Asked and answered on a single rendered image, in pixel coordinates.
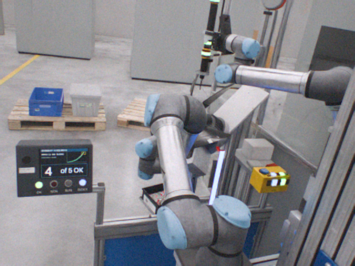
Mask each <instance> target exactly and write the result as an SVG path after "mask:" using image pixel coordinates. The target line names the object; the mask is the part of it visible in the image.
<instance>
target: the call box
mask: <svg viewBox="0 0 355 266"><path fill-rule="evenodd" d="M261 168H265V169H267V170H269V174H270V175H271V177H267V176H266V174H265V173H262V172H261ZM276 172H278V173H279V172H283V173H284V172H286V171H285V170H284V169H282V168H281V167H280V166H276V167H254V168H253V170H252V174H251V178H250V184H252V185H253V186H254V188H255V189H256V190H257V191H258V192H259V193H269V192H283V191H287V187H288V185H274V186H273V185H272V183H273V180H285V179H290V178H291V176H290V175H289V174H288V175H285V174H284V176H281V175H280V176H277V175H276V176H273V175H272V174H271V173H276ZM267 180H272V182H271V185H270V186H266V183H267Z"/></svg>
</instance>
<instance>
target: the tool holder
mask: <svg viewBox="0 0 355 266"><path fill-rule="evenodd" d="M213 57H214V55H213V54H211V55H210V58H209V62H208V65H207V68H206V72H205V73H204V72H200V70H197V71H196V73H197V74H200V75H210V72H209V71H210V64H211V62H213Z"/></svg>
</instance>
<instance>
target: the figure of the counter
mask: <svg viewBox="0 0 355 266"><path fill-rule="evenodd" d="M41 178H56V165H41Z"/></svg>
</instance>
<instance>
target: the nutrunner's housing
mask: <svg viewBox="0 0 355 266"><path fill-rule="evenodd" d="M208 62H209V59H205V58H201V65H200V72H204V73H205V72H206V68H207V65H208ZM200 78H201V79H203V78H204V75H200Z"/></svg>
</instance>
